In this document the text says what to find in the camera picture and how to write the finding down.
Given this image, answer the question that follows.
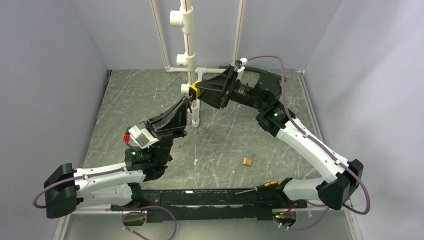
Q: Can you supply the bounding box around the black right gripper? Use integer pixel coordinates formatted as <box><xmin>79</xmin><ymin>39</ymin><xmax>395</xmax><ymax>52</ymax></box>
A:
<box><xmin>193</xmin><ymin>66</ymin><xmax>266</xmax><ymax>112</ymax></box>

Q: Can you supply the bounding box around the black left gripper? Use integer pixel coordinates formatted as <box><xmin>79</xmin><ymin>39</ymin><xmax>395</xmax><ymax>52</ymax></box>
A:
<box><xmin>145</xmin><ymin>97</ymin><xmax>190</xmax><ymax>167</ymax></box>

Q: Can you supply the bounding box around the yellow black padlock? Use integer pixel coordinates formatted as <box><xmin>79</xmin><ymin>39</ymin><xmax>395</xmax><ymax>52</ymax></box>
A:
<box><xmin>188</xmin><ymin>80</ymin><xmax>203</xmax><ymax>101</ymax></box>

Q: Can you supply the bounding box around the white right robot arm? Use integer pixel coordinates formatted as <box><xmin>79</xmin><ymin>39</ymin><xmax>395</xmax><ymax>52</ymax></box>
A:
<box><xmin>189</xmin><ymin>65</ymin><xmax>364</xmax><ymax>210</ymax></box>

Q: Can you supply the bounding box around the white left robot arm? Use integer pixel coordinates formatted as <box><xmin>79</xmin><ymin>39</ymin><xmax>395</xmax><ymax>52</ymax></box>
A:
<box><xmin>32</xmin><ymin>96</ymin><xmax>192</xmax><ymax>219</ymax></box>

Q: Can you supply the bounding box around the brass padlock open shackle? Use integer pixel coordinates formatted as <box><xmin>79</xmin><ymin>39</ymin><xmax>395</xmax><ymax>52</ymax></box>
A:
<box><xmin>242</xmin><ymin>154</ymin><xmax>258</xmax><ymax>167</ymax></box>

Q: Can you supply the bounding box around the yellow black screwdriver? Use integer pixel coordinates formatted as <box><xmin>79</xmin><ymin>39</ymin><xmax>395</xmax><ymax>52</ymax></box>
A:
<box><xmin>235</xmin><ymin>180</ymin><xmax>279</xmax><ymax>195</ymax></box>

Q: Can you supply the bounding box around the black rubber hose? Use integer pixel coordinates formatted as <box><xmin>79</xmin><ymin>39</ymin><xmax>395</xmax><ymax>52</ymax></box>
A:
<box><xmin>243</xmin><ymin>65</ymin><xmax>288</xmax><ymax>82</ymax></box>

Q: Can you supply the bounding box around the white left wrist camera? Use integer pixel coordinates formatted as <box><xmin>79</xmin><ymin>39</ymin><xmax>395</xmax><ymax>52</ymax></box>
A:
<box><xmin>123</xmin><ymin>125</ymin><xmax>159</xmax><ymax>150</ymax></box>

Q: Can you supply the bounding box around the white PVC pipe frame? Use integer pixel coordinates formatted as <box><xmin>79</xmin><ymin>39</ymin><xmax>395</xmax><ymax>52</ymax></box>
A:
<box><xmin>149</xmin><ymin>0</ymin><xmax>246</xmax><ymax>128</ymax></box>

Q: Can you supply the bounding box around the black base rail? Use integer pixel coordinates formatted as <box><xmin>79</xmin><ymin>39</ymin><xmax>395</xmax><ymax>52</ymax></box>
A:
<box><xmin>110</xmin><ymin>184</ymin><xmax>307</xmax><ymax>223</ymax></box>

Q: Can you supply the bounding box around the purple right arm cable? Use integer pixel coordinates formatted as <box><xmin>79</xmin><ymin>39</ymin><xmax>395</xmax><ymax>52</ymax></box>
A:
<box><xmin>246</xmin><ymin>54</ymin><xmax>371</xmax><ymax>216</ymax></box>

